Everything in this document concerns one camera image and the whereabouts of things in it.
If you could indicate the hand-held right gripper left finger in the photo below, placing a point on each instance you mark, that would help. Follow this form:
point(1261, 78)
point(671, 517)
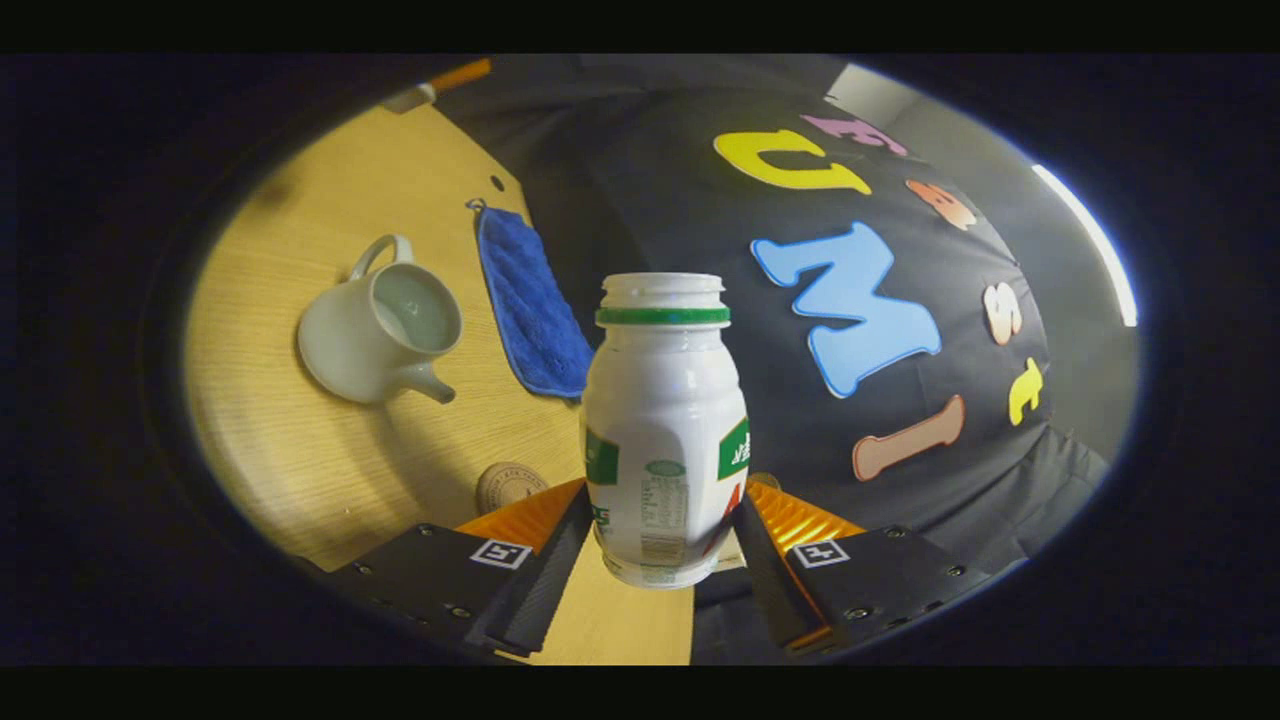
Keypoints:
point(555, 570)

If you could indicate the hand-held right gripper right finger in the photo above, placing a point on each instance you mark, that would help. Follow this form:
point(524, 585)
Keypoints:
point(770, 580)

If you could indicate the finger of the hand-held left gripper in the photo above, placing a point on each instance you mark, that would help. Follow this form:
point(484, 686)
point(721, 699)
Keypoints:
point(462, 75)

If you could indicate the round wooden coaster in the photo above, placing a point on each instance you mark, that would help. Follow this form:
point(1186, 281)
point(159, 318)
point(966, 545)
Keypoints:
point(508, 487)

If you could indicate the white plastic water bottle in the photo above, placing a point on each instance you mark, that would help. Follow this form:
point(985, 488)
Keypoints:
point(660, 420)

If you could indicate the white ceramic teacup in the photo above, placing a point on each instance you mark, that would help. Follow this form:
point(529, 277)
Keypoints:
point(345, 350)

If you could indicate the black backdrop cloth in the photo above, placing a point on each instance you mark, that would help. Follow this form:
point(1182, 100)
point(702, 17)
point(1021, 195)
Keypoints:
point(650, 200)

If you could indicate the blue towel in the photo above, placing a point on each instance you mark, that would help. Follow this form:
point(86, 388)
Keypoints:
point(530, 310)

